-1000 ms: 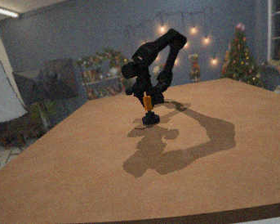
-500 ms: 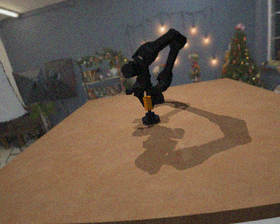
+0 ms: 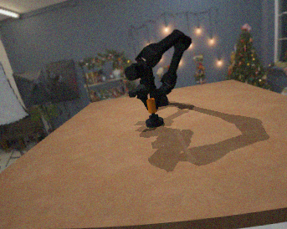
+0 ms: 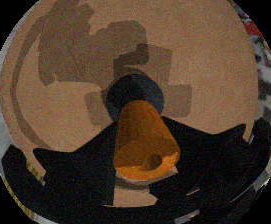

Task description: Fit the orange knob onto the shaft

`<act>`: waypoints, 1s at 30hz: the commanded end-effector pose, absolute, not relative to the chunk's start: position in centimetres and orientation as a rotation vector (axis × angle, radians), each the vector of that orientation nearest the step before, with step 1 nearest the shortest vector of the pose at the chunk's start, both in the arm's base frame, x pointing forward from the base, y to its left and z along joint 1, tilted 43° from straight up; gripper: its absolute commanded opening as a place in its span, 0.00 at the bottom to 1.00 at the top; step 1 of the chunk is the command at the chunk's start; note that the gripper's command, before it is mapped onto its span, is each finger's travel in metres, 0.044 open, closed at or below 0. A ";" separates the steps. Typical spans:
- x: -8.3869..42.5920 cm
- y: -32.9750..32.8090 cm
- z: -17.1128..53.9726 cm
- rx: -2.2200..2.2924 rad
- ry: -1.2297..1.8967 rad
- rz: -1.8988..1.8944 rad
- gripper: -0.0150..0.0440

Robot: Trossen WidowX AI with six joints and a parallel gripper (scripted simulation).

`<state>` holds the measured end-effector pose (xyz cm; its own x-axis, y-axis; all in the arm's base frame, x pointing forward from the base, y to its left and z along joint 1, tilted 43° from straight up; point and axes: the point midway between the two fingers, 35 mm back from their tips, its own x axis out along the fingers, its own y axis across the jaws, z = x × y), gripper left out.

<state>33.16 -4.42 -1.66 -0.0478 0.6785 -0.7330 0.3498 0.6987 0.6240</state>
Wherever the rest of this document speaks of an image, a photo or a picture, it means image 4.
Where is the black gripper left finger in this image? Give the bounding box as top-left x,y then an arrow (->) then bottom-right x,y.
33,121 -> 119,206

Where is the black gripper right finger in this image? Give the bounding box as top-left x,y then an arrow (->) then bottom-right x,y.
160,116 -> 247,194

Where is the orange knob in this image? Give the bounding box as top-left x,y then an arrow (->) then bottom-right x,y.
112,100 -> 180,180

